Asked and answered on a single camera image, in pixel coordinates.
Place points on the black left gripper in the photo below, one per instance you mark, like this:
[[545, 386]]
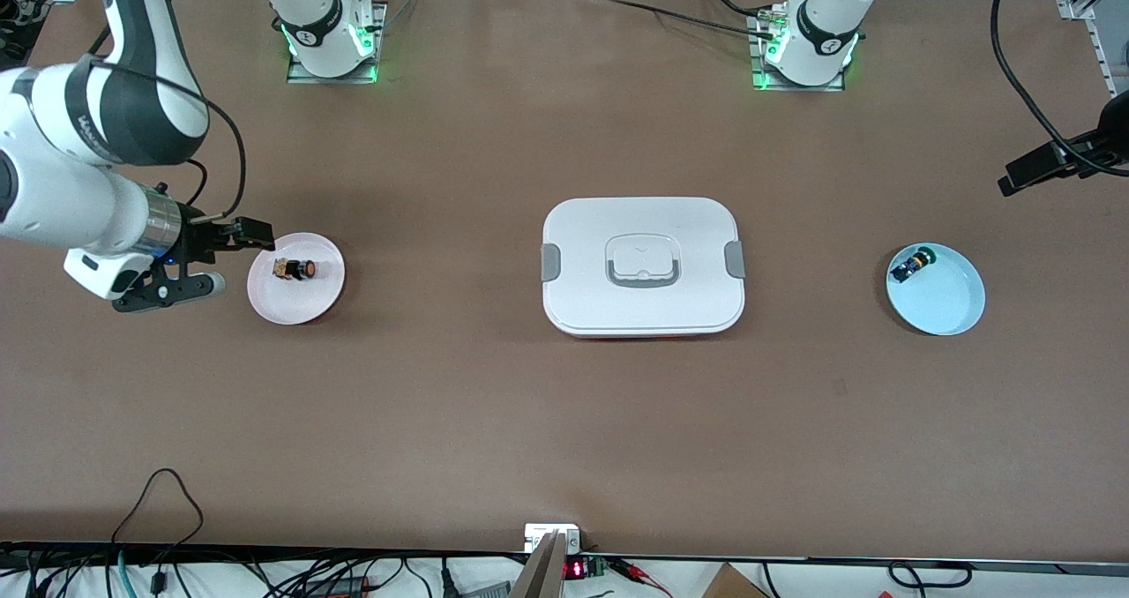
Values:
[[1051, 164]]

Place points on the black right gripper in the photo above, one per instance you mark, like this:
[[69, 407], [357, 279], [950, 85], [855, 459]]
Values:
[[198, 237]]

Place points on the orange push button switch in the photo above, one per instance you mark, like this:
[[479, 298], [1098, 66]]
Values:
[[300, 270]]

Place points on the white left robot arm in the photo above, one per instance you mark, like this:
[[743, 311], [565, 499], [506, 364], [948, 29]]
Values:
[[825, 25]]

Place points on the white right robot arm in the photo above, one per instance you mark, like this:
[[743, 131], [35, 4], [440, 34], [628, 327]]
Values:
[[53, 192]]

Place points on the pink round plate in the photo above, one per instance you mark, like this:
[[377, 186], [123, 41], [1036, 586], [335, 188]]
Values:
[[300, 302]]

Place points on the perforated metal strip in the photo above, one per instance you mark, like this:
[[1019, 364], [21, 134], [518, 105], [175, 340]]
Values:
[[1101, 51]]

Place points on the light blue round plate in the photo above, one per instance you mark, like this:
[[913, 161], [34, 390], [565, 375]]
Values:
[[939, 298]]

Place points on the black power adapter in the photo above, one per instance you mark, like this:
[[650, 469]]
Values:
[[340, 586]]

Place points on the black plug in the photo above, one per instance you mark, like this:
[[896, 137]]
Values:
[[447, 580]]

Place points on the white lidded box grey latches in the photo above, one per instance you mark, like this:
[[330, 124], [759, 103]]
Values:
[[644, 302]]

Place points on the red LED display module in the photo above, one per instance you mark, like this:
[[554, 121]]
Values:
[[575, 570]]

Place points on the green circuit board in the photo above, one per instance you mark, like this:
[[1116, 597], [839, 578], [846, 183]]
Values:
[[597, 567]]

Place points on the red clip lead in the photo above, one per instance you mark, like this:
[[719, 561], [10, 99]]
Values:
[[628, 566]]

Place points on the brown cardboard piece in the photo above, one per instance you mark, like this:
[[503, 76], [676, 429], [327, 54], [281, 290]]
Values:
[[732, 585]]

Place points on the green push button switch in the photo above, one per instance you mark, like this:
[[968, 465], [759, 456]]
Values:
[[911, 265]]

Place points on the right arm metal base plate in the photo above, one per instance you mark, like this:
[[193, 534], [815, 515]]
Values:
[[300, 76]]

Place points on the white mount bracket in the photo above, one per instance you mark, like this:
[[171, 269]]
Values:
[[534, 536]]

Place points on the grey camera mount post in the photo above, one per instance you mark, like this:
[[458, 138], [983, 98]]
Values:
[[542, 571]]

